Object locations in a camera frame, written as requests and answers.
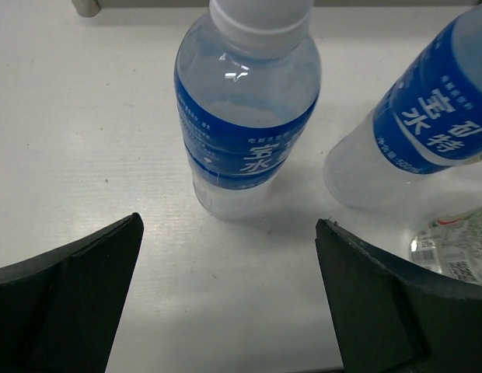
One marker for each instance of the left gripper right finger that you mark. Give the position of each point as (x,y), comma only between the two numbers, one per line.
(391,315)

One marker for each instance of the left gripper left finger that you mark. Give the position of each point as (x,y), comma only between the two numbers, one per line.
(60,310)

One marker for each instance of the blue label water bottle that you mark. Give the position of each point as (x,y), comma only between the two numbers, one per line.
(247,77)
(429,120)

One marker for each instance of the white two-tier shelf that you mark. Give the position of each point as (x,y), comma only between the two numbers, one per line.
(90,8)

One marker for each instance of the clear soda bottle front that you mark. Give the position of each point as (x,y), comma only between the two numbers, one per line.
(451,246)

